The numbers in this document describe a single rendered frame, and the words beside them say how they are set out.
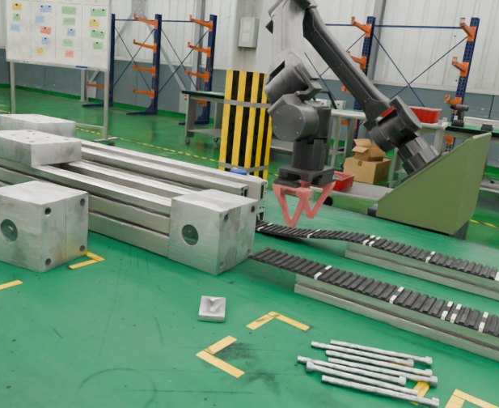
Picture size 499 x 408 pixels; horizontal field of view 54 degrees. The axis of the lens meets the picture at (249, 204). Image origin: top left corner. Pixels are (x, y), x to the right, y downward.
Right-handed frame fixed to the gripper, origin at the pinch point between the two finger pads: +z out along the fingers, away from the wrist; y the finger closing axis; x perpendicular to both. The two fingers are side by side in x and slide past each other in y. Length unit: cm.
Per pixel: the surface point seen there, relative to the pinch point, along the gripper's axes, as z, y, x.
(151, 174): -2.3, 3.7, -32.7
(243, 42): -50, -277, -196
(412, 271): 3.6, 1.6, 20.9
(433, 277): 3.6, 1.6, 24.1
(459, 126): 6, -456, -46
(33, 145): -8.2, 23.8, -42.3
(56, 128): -7, 0, -67
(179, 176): -3.5, 4.7, -24.4
